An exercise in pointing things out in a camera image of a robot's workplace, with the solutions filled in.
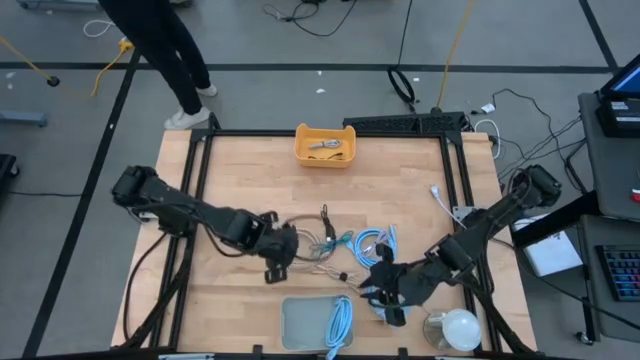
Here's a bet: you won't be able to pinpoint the orange floor cable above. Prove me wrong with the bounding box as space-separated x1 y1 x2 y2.
435 0 476 112

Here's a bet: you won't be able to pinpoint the black aluminium table frame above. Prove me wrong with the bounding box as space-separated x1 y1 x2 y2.
119 112 541 360

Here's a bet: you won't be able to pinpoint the black tangled floor cables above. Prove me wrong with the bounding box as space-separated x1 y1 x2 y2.
262 0 359 39

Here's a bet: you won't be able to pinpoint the white box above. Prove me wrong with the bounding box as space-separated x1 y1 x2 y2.
510 213 585 279

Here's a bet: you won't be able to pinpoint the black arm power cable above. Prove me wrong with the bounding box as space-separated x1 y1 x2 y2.
122 230 171 346

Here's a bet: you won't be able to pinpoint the grey desk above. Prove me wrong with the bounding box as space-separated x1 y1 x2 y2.
577 92 640 346

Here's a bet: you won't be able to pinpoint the black metal bar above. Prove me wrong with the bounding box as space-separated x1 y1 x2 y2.
509 192 601 250

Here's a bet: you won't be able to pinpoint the yellow and black cable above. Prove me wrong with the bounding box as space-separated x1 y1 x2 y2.
305 151 347 162

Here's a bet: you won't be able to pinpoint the yellow plastic bin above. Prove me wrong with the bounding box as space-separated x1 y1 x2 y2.
293 123 358 169

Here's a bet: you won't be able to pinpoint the white floor cable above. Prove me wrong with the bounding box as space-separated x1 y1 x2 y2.
82 18 116 39

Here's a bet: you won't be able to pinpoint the grey metal bar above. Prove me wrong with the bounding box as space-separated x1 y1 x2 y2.
0 109 49 129

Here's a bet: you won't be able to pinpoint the white dome lamp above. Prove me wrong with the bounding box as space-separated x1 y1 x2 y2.
423 308 484 353

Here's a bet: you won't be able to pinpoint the laptop screen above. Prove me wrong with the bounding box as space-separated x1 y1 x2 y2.
598 52 640 101

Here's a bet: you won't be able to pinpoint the white lamp cable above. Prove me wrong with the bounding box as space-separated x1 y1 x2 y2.
428 183 469 231

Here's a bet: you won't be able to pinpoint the white looped cable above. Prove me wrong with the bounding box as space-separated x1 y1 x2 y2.
472 118 501 160

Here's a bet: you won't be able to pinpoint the black cable bundle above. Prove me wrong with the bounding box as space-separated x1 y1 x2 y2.
469 88 586 194

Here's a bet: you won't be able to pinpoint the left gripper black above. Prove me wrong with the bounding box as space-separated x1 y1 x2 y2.
257 210 303 285

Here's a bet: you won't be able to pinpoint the pink braided cable black tie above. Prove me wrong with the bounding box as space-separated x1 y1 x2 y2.
314 264 370 295

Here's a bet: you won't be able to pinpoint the black coiled floor cable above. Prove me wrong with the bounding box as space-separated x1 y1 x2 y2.
387 0 419 112

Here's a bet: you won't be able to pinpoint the beige ethernet cable coil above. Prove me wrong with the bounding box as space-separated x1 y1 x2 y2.
284 214 327 272

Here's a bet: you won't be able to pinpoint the thin black floor cable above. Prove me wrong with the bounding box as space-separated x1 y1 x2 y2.
7 189 84 199

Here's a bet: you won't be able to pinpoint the yellow cord black plug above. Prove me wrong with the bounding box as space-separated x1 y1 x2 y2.
0 34 61 89

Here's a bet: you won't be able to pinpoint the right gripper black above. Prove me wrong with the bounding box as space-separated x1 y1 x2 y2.
358 243 441 329

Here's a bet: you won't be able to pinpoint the black equipment base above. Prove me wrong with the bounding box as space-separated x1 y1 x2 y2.
0 153 21 191

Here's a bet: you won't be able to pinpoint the backlit black keyboard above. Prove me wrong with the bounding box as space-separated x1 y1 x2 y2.
594 243 640 303

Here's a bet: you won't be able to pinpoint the green cable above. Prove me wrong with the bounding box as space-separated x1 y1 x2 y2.
319 230 355 254

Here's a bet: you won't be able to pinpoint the short black cable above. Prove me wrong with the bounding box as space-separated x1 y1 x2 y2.
319 203 337 242

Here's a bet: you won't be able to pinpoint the grey plastic bin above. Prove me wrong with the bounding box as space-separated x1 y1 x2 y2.
280 294 355 352

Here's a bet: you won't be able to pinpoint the person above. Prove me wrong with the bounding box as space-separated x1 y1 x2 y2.
97 0 219 131

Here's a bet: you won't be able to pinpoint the black device with label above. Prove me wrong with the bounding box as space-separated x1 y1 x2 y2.
594 97 640 139

